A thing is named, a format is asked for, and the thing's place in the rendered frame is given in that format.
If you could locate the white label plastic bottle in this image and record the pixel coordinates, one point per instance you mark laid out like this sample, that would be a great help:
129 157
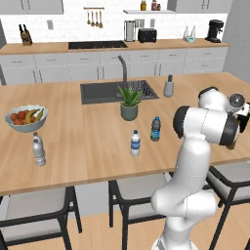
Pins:
135 144

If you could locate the red apple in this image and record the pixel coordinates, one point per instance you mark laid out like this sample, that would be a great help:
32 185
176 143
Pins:
22 114

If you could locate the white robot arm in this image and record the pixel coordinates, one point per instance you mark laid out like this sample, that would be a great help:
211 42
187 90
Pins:
192 162

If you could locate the grey soap dispenser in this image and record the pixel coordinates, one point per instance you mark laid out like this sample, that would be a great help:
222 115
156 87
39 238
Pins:
168 88

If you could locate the white dish rack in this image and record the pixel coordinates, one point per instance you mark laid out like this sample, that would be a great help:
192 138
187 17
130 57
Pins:
189 38

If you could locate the black coffee machine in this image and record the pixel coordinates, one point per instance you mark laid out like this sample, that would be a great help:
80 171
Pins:
215 31

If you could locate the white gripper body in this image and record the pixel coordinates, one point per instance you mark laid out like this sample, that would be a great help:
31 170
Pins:
246 113

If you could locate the grey sink tap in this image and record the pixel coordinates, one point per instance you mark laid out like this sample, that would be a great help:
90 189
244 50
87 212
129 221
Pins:
124 70

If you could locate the yellow banana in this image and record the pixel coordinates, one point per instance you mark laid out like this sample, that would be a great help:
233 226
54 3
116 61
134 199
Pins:
39 115
30 116

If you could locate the hanging wooden utensil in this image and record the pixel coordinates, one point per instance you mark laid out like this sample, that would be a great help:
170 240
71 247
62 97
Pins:
96 20
100 21
88 19
92 20

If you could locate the wooden knife block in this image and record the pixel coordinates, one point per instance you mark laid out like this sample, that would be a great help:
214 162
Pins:
26 37

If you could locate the orange fruit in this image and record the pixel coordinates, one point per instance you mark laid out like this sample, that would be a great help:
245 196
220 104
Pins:
19 122
13 116

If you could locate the black hob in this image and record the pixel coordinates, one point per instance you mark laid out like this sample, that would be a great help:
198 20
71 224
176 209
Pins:
97 45

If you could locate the wooden utensil rail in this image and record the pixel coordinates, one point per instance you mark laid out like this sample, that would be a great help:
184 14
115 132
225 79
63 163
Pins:
94 8

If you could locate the pale blue fruit bowl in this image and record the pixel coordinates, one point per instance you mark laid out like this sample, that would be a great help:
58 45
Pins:
26 126

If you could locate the black toaster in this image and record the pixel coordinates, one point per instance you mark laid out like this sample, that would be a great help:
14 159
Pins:
147 35

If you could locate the dark blue glass bottle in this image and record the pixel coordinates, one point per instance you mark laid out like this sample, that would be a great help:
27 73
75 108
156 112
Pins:
156 130

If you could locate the small dark jar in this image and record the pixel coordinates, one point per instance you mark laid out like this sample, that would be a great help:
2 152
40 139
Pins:
158 7

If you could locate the red jar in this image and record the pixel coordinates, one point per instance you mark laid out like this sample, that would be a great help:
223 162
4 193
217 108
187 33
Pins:
154 5

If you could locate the amber jar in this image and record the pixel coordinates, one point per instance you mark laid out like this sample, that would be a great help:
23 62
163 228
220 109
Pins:
143 6

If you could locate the black stool grey seat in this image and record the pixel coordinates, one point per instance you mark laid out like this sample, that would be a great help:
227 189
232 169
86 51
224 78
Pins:
32 205
232 179
140 190

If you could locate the white wall shelf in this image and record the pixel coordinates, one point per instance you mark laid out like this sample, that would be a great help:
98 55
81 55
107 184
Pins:
148 11

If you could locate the green potted plant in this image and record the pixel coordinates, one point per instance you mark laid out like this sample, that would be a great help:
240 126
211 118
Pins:
129 110

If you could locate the clear plastic water bottle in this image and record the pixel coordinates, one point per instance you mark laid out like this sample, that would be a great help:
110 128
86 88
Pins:
38 149

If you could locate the grey base cupboard run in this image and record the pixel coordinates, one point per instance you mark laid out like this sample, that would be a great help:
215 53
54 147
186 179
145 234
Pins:
84 66

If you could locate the grey wall cupboards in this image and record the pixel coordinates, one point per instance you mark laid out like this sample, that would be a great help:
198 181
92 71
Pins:
203 5
32 6

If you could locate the dark grey sink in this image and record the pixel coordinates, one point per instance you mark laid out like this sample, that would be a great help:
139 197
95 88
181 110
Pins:
97 92

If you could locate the grey wall socket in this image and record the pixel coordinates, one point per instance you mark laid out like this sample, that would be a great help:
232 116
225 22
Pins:
152 23
50 24
140 22

